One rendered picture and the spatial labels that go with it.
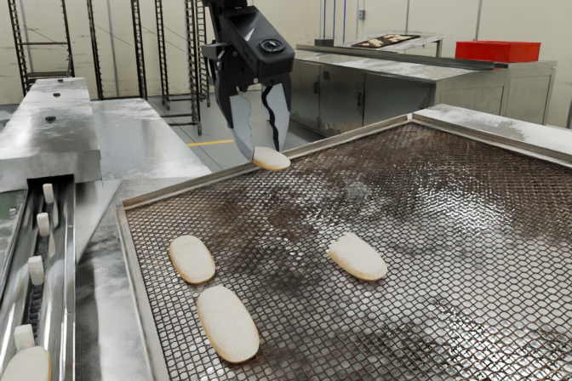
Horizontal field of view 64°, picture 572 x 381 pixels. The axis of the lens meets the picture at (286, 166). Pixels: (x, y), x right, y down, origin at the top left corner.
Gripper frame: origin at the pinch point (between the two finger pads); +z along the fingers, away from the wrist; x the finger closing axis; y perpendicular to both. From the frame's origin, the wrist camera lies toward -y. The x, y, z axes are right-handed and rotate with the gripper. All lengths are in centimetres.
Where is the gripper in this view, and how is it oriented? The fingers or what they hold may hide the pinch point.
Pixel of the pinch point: (265, 148)
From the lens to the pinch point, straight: 60.0
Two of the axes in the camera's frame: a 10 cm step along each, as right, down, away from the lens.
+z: 1.6, 9.2, 3.6
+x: -8.7, 3.0, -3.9
